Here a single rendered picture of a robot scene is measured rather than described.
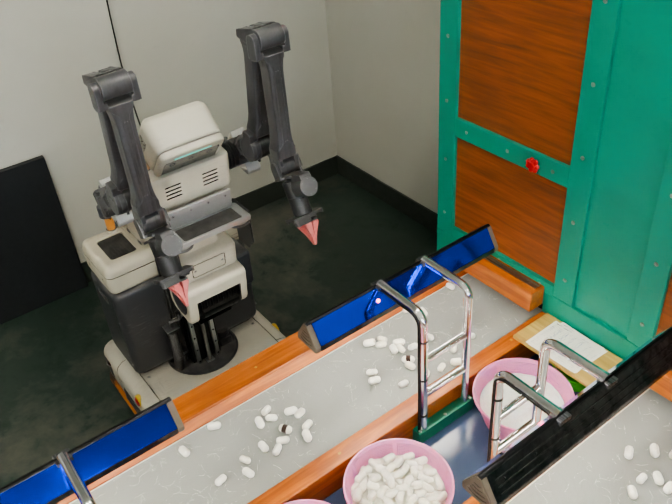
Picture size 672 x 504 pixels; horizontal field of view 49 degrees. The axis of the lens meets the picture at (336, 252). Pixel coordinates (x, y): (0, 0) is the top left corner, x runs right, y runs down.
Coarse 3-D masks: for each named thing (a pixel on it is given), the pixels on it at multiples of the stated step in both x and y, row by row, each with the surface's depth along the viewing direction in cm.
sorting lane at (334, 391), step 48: (480, 288) 236; (384, 336) 221; (480, 336) 218; (288, 384) 208; (336, 384) 206; (384, 384) 205; (192, 432) 196; (240, 432) 195; (336, 432) 192; (144, 480) 184; (192, 480) 183; (240, 480) 182
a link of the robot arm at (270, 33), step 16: (240, 32) 194; (256, 32) 187; (272, 32) 188; (256, 64) 199; (256, 80) 202; (256, 96) 206; (256, 112) 209; (256, 128) 213; (240, 144) 221; (256, 144) 216; (256, 160) 219
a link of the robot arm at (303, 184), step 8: (272, 168) 212; (280, 176) 211; (288, 176) 209; (296, 176) 207; (304, 176) 206; (296, 184) 207; (304, 184) 206; (312, 184) 207; (296, 192) 208; (304, 192) 206; (312, 192) 207
